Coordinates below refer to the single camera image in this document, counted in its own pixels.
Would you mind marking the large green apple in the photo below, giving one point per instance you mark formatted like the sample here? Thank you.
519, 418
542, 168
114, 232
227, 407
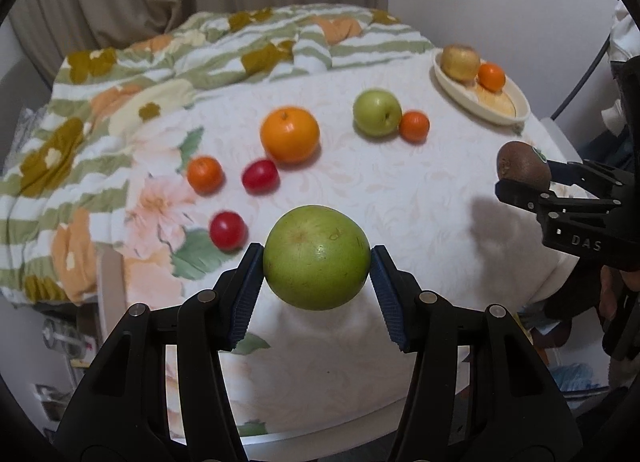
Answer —
317, 257

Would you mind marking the brown kiwi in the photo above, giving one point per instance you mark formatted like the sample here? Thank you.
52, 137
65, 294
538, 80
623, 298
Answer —
522, 164

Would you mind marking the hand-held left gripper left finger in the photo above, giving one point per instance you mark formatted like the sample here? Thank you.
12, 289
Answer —
246, 292

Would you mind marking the yellow red apple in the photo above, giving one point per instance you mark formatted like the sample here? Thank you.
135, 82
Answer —
460, 62

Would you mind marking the large orange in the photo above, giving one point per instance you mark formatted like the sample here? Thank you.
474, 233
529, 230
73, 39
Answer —
290, 135

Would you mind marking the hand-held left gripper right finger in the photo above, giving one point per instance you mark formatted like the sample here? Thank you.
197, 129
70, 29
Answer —
387, 297

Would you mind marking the person's right hand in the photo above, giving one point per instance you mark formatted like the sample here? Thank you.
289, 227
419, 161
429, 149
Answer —
608, 294

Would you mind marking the cream oval plate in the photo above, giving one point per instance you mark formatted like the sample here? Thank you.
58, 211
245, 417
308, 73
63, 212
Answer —
500, 104

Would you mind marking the blue plastic bag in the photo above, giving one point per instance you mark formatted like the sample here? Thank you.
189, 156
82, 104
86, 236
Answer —
580, 382

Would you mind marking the small mandarin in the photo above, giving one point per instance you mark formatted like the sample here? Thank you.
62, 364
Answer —
205, 174
491, 77
415, 126

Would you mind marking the red tomato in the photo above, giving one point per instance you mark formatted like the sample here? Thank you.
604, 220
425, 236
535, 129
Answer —
260, 175
227, 231

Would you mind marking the striped floral blanket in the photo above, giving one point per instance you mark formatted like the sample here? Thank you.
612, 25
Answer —
150, 56

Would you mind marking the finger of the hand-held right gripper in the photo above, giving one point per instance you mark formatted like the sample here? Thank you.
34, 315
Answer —
520, 194
590, 174

